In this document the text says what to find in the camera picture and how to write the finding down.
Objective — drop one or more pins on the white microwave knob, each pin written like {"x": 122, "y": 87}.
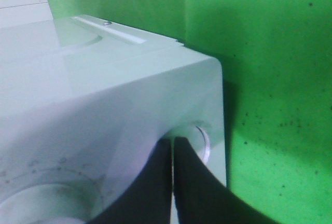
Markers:
{"x": 51, "y": 203}

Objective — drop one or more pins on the green table cloth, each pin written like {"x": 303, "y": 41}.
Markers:
{"x": 276, "y": 59}

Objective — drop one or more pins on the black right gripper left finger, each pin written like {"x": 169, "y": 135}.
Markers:
{"x": 148, "y": 199}

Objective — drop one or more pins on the white microwave oven body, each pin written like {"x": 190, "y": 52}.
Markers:
{"x": 84, "y": 100}

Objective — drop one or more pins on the round white door-release button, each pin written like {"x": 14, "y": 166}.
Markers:
{"x": 197, "y": 137}

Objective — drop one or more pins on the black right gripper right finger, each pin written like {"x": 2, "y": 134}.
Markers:
{"x": 201, "y": 198}

